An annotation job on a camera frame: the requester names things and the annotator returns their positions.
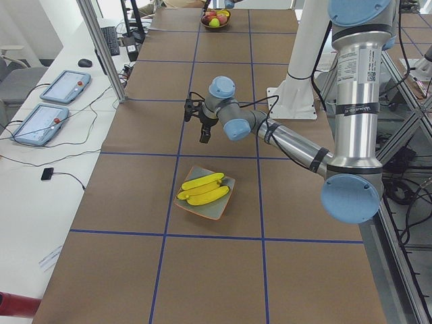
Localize pink apple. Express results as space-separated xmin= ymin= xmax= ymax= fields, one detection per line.
xmin=217 ymin=13 xmax=228 ymax=26
xmin=202 ymin=11 xmax=217 ymax=21

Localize red cylinder object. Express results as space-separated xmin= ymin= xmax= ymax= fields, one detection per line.
xmin=0 ymin=292 xmax=41 ymax=318

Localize black computer mouse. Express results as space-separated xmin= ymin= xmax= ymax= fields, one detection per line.
xmin=78 ymin=59 xmax=93 ymax=68

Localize teach pendant tablet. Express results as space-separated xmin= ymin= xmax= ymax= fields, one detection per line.
xmin=39 ymin=70 xmax=91 ymax=104
xmin=11 ymin=103 xmax=70 ymax=146

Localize black keyboard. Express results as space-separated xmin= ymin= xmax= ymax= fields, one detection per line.
xmin=101 ymin=26 xmax=120 ymax=56

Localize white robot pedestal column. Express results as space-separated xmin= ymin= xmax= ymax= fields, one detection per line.
xmin=267 ymin=0 xmax=330 ymax=120

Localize woven brown fruit basket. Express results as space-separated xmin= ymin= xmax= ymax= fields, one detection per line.
xmin=200 ymin=9 xmax=231 ymax=28

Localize yellow banana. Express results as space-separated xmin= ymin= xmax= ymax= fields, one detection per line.
xmin=216 ymin=9 xmax=231 ymax=18
xmin=181 ymin=172 xmax=225 ymax=190
xmin=186 ymin=186 xmax=230 ymax=206
xmin=176 ymin=182 xmax=221 ymax=200

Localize small black puck device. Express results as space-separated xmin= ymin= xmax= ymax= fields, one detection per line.
xmin=40 ymin=167 xmax=54 ymax=181

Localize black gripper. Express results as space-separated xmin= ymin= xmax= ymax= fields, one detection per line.
xmin=184 ymin=98 xmax=212 ymax=144

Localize upper teach pendant tablet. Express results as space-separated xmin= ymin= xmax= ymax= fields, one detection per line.
xmin=39 ymin=70 xmax=91 ymax=104

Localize grey office chair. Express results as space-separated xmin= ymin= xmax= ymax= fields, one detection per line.
xmin=1 ymin=45 xmax=48 ymax=132

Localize lower teach pendant tablet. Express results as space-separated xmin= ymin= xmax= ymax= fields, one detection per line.
xmin=11 ymin=103 xmax=70 ymax=146

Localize aluminium frame post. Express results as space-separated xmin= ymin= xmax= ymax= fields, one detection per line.
xmin=76 ymin=0 xmax=126 ymax=103

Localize green pear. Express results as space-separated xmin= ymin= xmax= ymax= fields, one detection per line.
xmin=209 ymin=18 xmax=220 ymax=28

